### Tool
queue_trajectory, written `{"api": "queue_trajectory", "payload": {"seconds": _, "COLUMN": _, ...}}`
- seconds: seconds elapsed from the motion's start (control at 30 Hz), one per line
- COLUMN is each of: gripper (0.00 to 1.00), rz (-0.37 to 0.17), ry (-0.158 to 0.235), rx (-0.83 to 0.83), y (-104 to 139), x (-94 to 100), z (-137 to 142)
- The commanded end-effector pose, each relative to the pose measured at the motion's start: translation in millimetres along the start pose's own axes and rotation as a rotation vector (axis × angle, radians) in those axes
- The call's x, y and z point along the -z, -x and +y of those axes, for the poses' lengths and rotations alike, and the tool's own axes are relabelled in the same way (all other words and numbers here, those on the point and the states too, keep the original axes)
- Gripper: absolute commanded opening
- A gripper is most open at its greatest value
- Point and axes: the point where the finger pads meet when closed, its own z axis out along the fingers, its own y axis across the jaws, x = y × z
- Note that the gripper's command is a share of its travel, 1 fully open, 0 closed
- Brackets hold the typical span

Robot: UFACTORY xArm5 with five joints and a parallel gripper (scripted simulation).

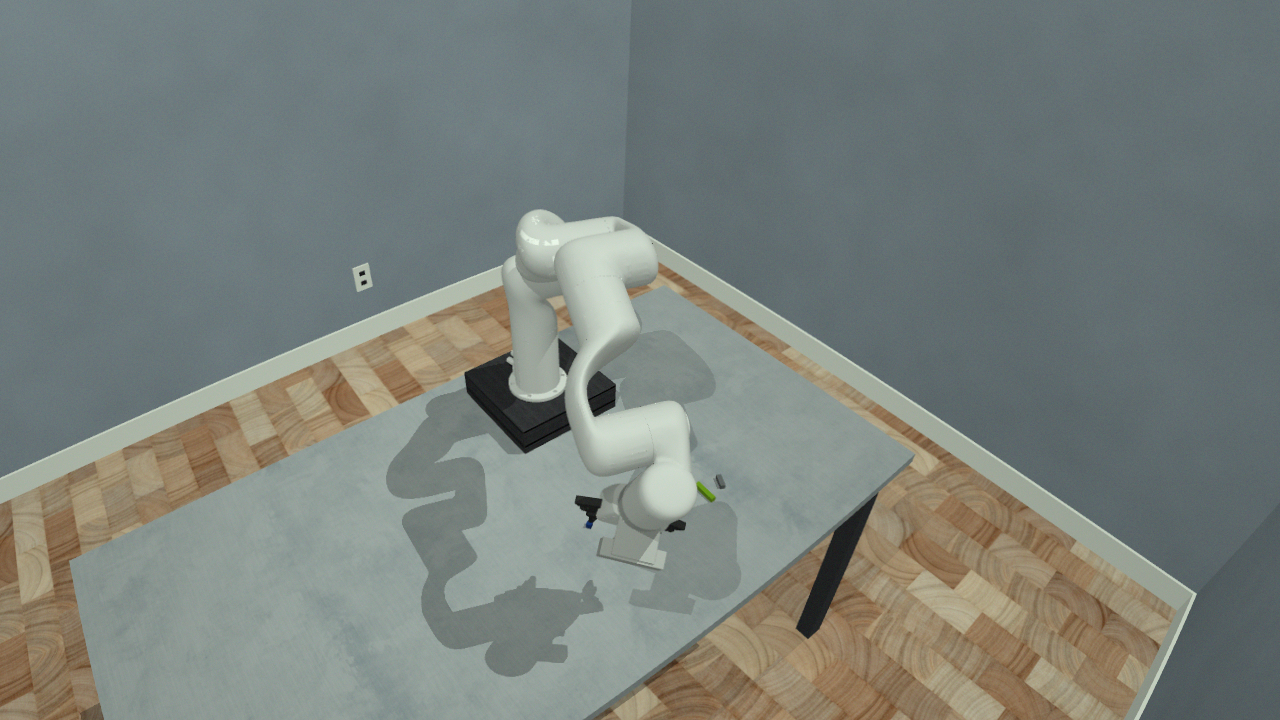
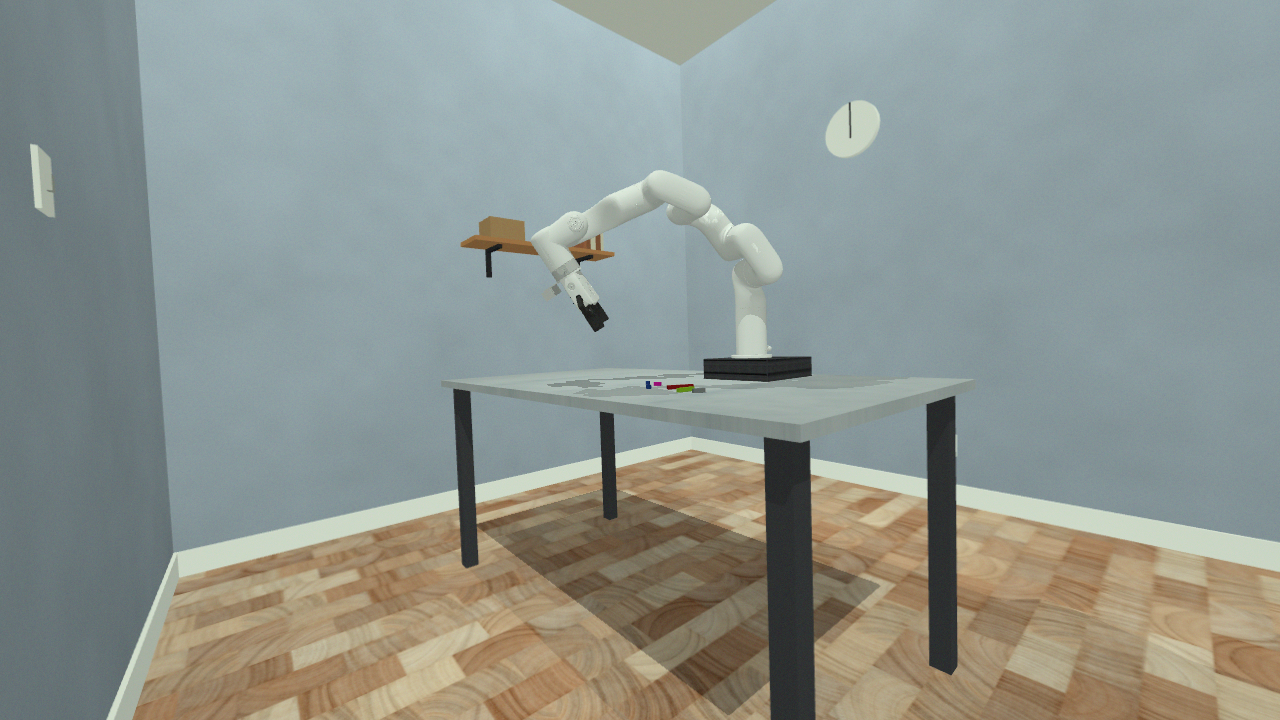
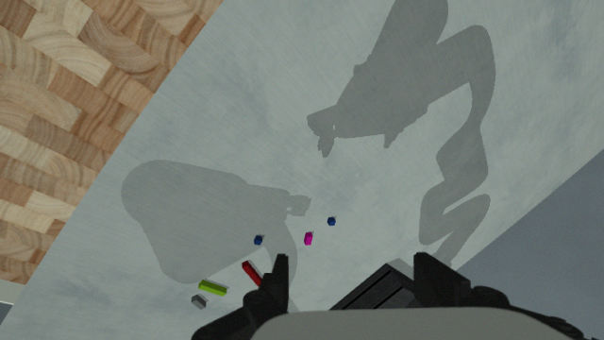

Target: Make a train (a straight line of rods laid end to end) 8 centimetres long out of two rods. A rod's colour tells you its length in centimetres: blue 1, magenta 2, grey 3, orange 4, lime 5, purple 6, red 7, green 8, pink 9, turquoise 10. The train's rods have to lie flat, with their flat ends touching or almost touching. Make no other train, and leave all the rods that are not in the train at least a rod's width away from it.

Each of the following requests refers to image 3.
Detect lime green rod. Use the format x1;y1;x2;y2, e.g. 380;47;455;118
198;280;227;297

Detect grey rod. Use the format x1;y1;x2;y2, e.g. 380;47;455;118
192;295;207;310

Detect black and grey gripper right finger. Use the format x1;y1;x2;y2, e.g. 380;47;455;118
413;252;589;340

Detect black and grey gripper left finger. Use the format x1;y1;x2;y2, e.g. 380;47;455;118
191;254;289;340

